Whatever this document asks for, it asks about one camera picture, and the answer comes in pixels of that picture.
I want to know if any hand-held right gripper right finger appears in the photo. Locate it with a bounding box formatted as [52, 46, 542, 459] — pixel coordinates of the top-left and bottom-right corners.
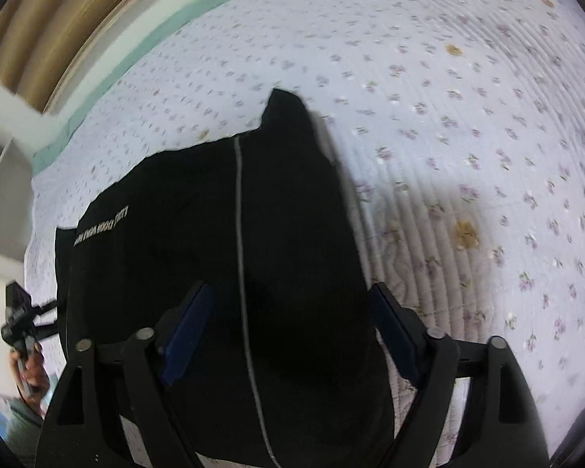
[369, 281, 551, 468]

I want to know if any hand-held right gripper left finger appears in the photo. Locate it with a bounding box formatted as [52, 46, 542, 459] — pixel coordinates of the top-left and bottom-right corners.
[35, 280, 216, 468]

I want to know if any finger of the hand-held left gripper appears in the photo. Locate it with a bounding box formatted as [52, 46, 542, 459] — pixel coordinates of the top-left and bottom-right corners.
[29, 299, 60, 317]
[32, 321, 64, 341]

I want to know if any black hooded jacket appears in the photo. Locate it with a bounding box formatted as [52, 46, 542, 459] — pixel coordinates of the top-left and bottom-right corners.
[53, 88, 395, 468]

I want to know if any person's left forearm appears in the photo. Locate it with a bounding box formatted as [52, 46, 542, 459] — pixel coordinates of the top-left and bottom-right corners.
[9, 394, 47, 466]

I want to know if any person's left hand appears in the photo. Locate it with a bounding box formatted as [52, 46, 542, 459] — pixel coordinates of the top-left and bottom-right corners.
[10, 344, 50, 404]

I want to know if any floral quilted bed cover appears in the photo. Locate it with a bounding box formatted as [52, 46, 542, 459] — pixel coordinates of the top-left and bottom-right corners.
[22, 0, 585, 468]

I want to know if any wooden headboard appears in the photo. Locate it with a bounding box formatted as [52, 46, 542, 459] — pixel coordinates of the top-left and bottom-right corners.
[0, 0, 323, 114]

